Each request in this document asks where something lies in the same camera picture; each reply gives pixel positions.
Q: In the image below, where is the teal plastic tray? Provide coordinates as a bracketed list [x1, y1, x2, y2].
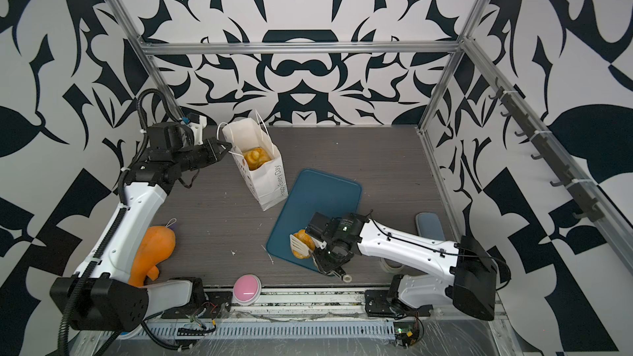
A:
[265, 168, 363, 272]

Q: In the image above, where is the clear tape roll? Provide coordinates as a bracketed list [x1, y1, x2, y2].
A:
[380, 259, 404, 275]

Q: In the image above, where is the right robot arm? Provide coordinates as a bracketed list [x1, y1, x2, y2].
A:
[288, 213, 502, 321]

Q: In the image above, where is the orange plush toy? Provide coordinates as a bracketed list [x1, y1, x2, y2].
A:
[128, 226, 176, 288]

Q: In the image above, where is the white paper gift bag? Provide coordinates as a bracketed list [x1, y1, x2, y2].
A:
[216, 115, 288, 211]

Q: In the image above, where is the small circuit board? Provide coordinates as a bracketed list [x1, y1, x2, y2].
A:
[394, 321, 425, 349]

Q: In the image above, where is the white cable duct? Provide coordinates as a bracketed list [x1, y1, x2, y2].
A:
[149, 321, 397, 341]

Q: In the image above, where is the grey blue oval pad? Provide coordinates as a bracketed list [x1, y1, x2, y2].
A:
[415, 213, 446, 242]

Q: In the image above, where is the round fake bread roll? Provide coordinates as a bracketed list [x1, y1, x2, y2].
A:
[243, 147, 272, 171]

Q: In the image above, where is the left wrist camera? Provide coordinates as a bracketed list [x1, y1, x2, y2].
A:
[181, 114, 208, 146]

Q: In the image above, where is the pink push button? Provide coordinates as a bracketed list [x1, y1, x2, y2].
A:
[232, 275, 262, 307]

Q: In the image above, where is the fake croissant bottom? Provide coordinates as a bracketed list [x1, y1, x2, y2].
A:
[291, 229, 317, 260]

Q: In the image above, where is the black hook rail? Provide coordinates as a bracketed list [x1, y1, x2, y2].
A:
[491, 85, 605, 223]

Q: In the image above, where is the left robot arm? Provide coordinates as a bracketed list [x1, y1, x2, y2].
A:
[49, 88, 232, 355]

